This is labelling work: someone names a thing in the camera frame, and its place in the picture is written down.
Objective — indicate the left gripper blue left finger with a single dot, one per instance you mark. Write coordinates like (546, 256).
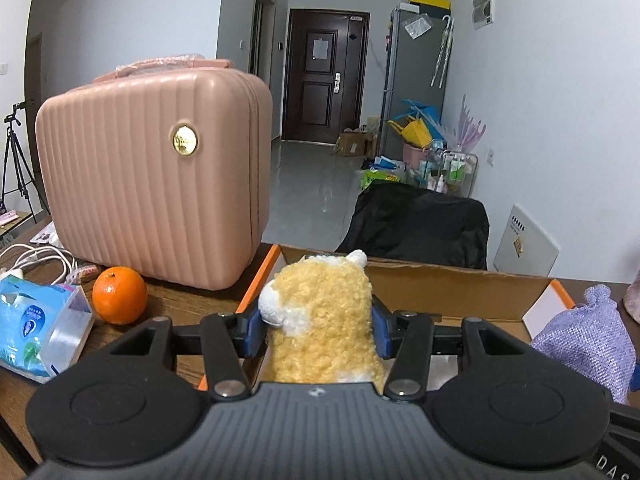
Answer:
(252, 332)

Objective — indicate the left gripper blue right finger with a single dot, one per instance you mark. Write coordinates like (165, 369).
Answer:
(386, 333)

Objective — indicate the yellow white hamster plush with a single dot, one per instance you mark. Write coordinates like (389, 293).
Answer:
(318, 312)

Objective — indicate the purple linen drawstring pouch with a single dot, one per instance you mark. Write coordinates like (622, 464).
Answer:
(592, 340)

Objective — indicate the pink ceramic vase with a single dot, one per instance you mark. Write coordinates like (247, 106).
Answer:
(631, 299)

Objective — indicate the red cardboard box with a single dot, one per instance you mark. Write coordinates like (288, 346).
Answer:
(521, 305)

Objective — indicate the orange fruit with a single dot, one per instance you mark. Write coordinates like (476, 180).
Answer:
(119, 295)

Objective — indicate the white flat panel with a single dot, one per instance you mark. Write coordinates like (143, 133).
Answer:
(524, 248)

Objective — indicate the cardboard box on floor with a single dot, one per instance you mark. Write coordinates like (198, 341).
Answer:
(353, 144)

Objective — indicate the yellow bag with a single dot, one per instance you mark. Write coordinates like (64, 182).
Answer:
(413, 131)

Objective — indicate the pink ribbed suitcase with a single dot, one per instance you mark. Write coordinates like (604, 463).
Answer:
(162, 166)

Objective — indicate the blue tissue package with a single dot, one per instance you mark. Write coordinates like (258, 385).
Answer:
(44, 328)

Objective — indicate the grey refrigerator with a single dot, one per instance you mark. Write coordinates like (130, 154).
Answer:
(413, 46)

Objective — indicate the dark brown door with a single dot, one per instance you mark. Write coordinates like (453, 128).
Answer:
(324, 75)

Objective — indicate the wire rack with bottles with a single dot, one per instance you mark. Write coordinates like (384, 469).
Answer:
(448, 172)

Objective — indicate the black camera tripod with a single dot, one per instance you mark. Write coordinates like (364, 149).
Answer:
(14, 157)

